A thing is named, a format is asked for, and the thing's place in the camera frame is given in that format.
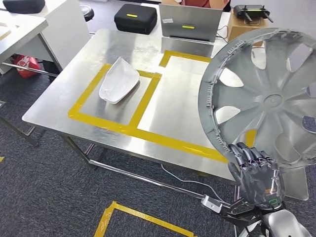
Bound person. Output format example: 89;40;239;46
161;0;232;12

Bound white floor cable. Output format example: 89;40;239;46
161;163;224;202

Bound silver plastic wheel hubcap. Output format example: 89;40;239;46
198;28;316;171

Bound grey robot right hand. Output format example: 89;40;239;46
227;142;286;210

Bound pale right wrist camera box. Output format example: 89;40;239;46
201;195;222;214

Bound red bag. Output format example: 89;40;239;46
14;55;41;79

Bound black case with yellow stripe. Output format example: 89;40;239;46
114;3;158;36

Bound white plastic shell part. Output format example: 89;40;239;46
99;56;140;105

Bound black round stool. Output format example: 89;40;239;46
80;3;95;23

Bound black laptop cable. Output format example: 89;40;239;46
216;25;229;43

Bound steel workbench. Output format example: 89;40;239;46
0;28;316;202

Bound black zip case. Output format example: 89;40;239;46
2;0;46;14

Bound silver laptop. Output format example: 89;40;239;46
159;3;223;44

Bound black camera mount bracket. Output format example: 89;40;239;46
219;199;265;230

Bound cardboard box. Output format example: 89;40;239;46
227;9;268;46

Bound white desk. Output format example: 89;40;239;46
25;0;91;71
0;14;49;76

